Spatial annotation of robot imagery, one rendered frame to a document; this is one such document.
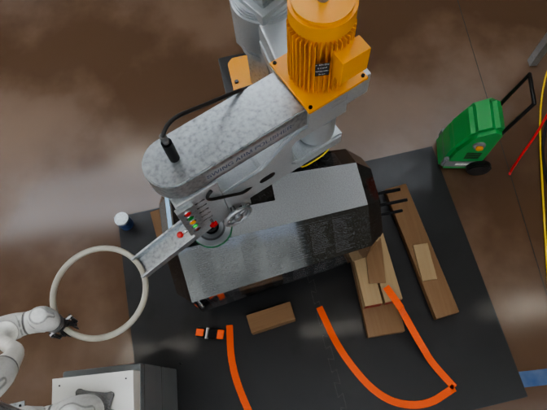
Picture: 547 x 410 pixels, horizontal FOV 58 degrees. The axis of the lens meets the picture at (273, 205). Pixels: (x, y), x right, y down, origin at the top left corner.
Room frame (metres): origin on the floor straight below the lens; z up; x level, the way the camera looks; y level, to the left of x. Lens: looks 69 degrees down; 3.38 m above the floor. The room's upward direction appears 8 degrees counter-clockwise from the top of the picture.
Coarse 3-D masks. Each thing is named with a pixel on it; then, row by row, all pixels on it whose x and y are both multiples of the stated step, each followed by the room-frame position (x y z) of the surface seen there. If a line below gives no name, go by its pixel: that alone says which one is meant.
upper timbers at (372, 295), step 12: (384, 240) 0.85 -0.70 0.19; (384, 252) 0.76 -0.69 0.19; (360, 264) 0.71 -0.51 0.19; (384, 264) 0.68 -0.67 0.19; (360, 276) 0.63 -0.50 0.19; (360, 288) 0.56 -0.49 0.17; (372, 288) 0.54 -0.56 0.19; (396, 288) 0.52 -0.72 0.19; (372, 300) 0.47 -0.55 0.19; (384, 300) 0.46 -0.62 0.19
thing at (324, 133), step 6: (330, 120) 1.08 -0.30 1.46; (324, 126) 1.07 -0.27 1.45; (330, 126) 1.08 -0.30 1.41; (312, 132) 1.07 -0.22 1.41; (318, 132) 1.06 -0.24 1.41; (324, 132) 1.07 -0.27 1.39; (330, 132) 1.09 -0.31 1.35; (306, 138) 1.08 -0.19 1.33; (312, 138) 1.07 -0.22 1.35; (318, 138) 1.06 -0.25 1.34; (324, 138) 1.07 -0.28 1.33; (312, 144) 1.07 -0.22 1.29; (318, 144) 1.06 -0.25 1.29
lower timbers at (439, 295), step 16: (400, 192) 1.21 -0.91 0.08; (400, 208) 1.09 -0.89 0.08; (400, 224) 0.98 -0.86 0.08; (416, 224) 0.96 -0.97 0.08; (416, 240) 0.85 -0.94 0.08; (432, 256) 0.72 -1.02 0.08; (352, 272) 0.70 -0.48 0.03; (416, 272) 0.64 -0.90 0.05; (432, 288) 0.51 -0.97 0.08; (448, 288) 0.50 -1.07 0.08; (432, 304) 0.40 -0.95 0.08; (448, 304) 0.39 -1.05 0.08; (368, 320) 0.36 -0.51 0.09; (384, 320) 0.35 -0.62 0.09; (400, 320) 0.33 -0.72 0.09; (368, 336) 0.26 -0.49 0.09
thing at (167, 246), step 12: (240, 204) 0.89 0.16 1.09; (180, 228) 0.84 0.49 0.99; (156, 240) 0.79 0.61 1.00; (168, 240) 0.79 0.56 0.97; (180, 240) 0.78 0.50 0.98; (192, 240) 0.76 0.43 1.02; (144, 252) 0.75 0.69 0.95; (156, 252) 0.74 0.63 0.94; (168, 252) 0.73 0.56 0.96; (144, 264) 0.69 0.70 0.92; (156, 264) 0.67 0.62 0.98; (144, 276) 0.62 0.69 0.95
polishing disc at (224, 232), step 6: (222, 222) 0.88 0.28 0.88; (228, 222) 0.88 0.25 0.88; (222, 228) 0.85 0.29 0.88; (228, 228) 0.85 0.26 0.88; (204, 234) 0.83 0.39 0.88; (210, 234) 0.82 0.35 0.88; (216, 234) 0.82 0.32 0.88; (222, 234) 0.81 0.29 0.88; (228, 234) 0.81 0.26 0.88; (198, 240) 0.80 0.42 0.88; (204, 240) 0.79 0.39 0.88; (210, 240) 0.79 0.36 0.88; (216, 240) 0.79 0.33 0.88; (222, 240) 0.78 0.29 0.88
